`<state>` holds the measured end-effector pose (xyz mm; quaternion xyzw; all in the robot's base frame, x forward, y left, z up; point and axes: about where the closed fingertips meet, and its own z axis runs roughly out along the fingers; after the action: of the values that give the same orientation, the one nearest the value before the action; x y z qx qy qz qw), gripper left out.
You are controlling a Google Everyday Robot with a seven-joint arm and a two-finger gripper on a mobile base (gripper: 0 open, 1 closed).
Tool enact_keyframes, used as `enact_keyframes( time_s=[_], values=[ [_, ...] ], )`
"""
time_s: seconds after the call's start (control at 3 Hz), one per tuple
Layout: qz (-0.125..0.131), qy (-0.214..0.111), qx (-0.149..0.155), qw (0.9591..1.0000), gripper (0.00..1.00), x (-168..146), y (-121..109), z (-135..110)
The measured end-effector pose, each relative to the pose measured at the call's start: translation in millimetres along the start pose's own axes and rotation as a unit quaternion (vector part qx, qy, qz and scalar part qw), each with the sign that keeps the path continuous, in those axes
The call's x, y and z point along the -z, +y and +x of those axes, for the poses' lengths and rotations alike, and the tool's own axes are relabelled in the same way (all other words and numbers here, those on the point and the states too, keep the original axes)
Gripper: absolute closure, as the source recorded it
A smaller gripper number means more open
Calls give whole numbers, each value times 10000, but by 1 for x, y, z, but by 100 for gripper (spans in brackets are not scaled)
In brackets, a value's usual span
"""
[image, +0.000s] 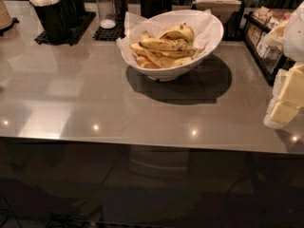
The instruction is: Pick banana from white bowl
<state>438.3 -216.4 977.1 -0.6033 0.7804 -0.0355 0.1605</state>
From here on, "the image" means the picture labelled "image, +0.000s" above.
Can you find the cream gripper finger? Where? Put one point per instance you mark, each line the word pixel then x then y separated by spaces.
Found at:
pixel 279 114

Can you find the spotted yellow banana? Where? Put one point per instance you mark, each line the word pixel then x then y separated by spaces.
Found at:
pixel 179 31

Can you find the white paper bowl liner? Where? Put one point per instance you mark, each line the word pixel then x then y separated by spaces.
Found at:
pixel 172 40

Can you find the white oval bowl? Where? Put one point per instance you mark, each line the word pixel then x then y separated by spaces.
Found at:
pixel 177 72

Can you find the middle yellow banana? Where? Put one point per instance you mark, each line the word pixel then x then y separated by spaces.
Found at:
pixel 164 44

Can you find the left small yellow banana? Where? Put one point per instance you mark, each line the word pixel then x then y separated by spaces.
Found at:
pixel 141 58

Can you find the black sachet rack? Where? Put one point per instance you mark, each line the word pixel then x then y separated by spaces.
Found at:
pixel 269 59

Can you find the black stirrer stick holder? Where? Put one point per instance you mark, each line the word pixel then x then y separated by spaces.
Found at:
pixel 151 8

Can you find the glass pepper shaker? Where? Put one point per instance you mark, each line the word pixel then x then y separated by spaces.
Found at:
pixel 120 8

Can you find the black cutlery holder rear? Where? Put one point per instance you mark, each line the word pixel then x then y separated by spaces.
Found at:
pixel 73 10

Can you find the black cutlery holder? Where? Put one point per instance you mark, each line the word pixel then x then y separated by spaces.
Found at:
pixel 53 22
pixel 73 10

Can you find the black cutlery holder front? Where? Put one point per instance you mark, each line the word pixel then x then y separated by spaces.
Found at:
pixel 53 22

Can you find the stack of paper cups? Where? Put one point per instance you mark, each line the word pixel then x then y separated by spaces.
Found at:
pixel 5 19

